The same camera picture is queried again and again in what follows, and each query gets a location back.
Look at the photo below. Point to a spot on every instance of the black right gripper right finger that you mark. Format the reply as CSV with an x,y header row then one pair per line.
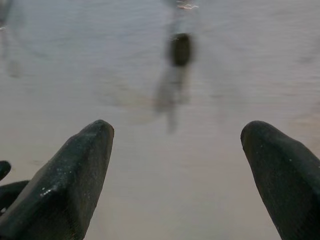
x,y
287,185

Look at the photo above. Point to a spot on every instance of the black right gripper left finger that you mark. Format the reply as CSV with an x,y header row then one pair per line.
x,y
65,190

